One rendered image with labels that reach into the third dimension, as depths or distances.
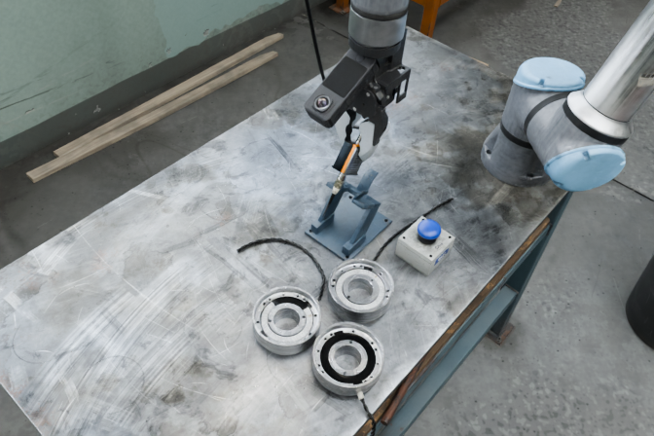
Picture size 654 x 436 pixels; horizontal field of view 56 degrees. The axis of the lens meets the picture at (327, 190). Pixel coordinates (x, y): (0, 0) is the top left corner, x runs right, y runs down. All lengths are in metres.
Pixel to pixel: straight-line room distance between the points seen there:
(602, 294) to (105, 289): 1.64
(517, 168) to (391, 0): 0.56
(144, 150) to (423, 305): 1.65
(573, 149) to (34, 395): 0.89
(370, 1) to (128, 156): 1.79
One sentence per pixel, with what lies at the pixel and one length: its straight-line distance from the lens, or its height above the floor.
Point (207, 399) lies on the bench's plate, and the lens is 0.94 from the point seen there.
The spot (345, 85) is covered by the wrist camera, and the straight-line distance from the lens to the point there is 0.84.
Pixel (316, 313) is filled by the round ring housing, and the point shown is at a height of 0.83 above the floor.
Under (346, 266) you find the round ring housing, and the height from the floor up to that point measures 0.83.
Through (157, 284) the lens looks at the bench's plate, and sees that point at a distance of 1.05.
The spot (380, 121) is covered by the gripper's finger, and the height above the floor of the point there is 1.09.
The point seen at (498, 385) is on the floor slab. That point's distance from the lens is 1.93.
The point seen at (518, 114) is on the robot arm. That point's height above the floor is 0.95.
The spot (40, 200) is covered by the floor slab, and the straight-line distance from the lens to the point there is 2.39.
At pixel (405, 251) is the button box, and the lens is 1.06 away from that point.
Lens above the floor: 1.65
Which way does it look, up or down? 46 degrees down
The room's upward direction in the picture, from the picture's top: 5 degrees clockwise
